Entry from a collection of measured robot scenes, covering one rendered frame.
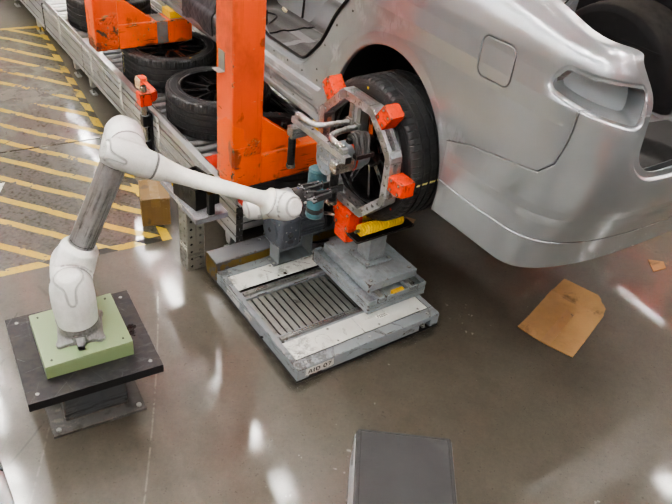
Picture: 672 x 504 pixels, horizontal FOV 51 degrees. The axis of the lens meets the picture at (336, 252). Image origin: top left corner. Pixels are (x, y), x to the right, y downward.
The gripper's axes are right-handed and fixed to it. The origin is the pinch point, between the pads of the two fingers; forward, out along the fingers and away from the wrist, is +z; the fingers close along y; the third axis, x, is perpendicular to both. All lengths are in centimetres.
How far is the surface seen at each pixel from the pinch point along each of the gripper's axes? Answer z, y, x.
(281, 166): 11, -60, -24
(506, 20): 37, 39, 78
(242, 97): -11, -60, 17
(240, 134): -12, -60, -2
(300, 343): -16, 8, -75
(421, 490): -33, 110, -49
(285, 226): 3, -39, -45
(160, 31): 29, -253, -22
